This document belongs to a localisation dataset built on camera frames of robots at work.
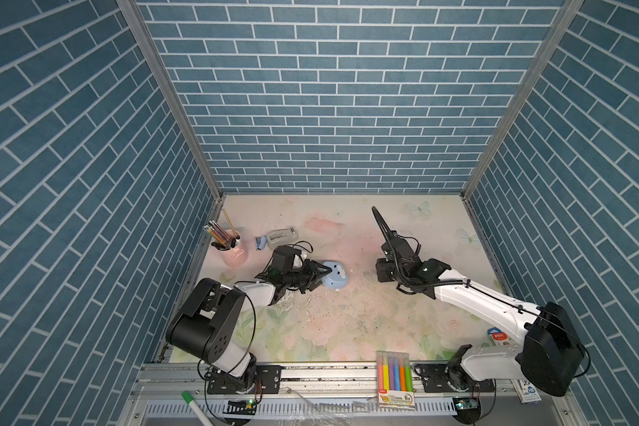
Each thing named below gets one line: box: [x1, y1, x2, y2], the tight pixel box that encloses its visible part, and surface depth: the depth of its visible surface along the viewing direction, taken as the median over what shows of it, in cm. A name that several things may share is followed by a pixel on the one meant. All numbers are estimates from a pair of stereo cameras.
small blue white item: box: [254, 236, 268, 252], surface depth 104 cm
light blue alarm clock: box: [321, 260, 349, 290], surface depth 88 cm
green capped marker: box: [181, 390, 214, 426], surface depth 71 cm
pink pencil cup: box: [211, 228, 250, 269], surface depth 93 cm
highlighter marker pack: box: [376, 350, 416, 410], surface depth 74 cm
